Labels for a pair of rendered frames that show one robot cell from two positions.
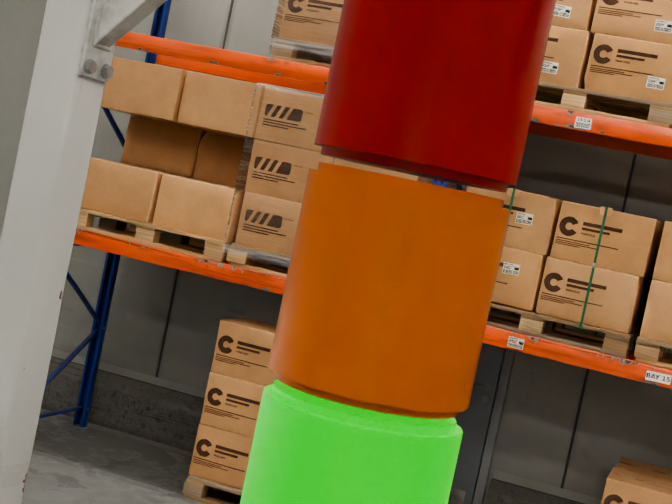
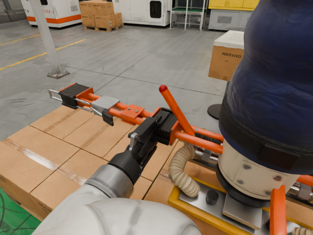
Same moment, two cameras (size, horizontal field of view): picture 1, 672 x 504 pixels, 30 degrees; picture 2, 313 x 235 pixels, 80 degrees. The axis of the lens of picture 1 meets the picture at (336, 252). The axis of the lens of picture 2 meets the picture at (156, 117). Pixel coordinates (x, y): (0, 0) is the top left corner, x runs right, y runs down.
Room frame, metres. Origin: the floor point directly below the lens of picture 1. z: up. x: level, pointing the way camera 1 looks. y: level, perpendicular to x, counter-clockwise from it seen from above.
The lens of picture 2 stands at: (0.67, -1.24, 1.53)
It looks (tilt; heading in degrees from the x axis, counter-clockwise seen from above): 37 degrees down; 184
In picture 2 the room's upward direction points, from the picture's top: straight up
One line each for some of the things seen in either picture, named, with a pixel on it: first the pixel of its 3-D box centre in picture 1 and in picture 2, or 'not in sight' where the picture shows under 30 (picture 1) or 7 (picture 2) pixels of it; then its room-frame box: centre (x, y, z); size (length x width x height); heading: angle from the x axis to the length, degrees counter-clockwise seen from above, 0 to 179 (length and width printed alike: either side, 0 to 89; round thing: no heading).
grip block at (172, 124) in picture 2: not in sight; (165, 125); (0.25, -1.25, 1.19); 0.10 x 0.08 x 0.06; 157
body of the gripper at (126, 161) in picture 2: not in sight; (130, 162); (0.39, -1.33, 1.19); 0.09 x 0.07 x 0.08; 157
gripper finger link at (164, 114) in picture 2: not in sight; (159, 118); (0.24, -1.27, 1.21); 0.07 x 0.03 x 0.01; 157
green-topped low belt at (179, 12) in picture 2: not in sight; (187, 19); (-7.43, -0.66, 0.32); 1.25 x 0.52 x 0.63; 72
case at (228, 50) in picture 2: not in sight; (235, 55); (-1.58, -0.48, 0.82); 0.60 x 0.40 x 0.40; 152
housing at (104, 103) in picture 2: not in sight; (106, 107); (0.16, -1.45, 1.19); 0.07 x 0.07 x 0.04; 67
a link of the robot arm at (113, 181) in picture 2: not in sight; (110, 187); (0.45, -1.36, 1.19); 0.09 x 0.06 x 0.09; 67
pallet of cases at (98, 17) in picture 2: not in sight; (102, 15); (-7.14, -3.92, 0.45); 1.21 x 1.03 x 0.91; 72
